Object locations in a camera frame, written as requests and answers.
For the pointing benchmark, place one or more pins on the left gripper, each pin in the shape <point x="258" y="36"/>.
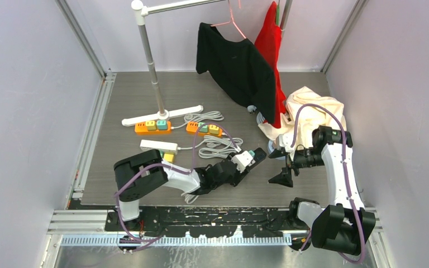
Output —
<point x="233" y="181"/>

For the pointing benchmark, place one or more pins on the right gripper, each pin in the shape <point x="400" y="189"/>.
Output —
<point x="284" y="177"/>

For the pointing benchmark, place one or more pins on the black power strip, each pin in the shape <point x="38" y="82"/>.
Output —
<point x="260" y="156"/>

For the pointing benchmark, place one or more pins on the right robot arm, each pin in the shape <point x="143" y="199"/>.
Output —
<point x="343" y="226"/>

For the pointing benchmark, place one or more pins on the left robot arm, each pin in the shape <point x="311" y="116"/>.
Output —
<point x="140" y="174"/>

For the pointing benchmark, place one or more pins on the round blue socket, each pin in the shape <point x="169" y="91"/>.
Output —
<point x="272" y="149"/>

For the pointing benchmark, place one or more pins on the yellow charger on orange strip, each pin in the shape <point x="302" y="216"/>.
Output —
<point x="213" y="129"/>

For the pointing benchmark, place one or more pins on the cream cloth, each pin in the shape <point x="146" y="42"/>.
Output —
<point x="309" y="119"/>

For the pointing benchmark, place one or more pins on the green charger on orange strip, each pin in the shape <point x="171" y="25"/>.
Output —
<point x="203" y="127"/>

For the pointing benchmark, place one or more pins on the orange power strip right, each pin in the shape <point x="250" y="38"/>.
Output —
<point x="192" y="128"/>

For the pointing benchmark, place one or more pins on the orange power strip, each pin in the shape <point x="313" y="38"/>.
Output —
<point x="192" y="128"/>
<point x="140" y="129"/>

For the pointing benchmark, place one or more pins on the yellow charger on white strip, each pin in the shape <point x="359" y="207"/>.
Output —
<point x="169" y="157"/>

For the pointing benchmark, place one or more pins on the teal charger left strip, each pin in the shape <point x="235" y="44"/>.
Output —
<point x="162" y="125"/>

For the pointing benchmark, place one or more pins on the black shirt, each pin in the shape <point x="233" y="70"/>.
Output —
<point x="239" y="70"/>

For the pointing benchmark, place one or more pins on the white power strip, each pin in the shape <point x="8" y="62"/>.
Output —
<point x="165" y="147"/>

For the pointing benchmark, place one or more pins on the yellow charger left strip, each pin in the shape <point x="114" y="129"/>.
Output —
<point x="151" y="125"/>

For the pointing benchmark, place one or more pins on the orange power strip left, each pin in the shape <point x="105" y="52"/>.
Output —
<point x="140" y="129"/>

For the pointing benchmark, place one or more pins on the red garment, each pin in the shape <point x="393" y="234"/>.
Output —
<point x="268" y="44"/>

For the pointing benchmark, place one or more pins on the pink hanger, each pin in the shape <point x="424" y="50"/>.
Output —
<point x="231" y="21"/>

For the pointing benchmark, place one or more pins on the silver clothes rack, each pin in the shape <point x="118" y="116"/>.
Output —
<point x="141" y="11"/>

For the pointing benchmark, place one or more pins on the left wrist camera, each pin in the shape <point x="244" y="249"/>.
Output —
<point x="242" y="160"/>

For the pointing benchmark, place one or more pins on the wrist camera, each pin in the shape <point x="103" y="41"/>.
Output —
<point x="242" y="160"/>
<point x="285" y="141"/>

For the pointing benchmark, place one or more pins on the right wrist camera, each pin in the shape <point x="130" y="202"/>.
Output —
<point x="285" y="141"/>

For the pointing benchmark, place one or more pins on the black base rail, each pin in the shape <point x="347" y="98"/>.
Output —
<point x="214" y="222"/>

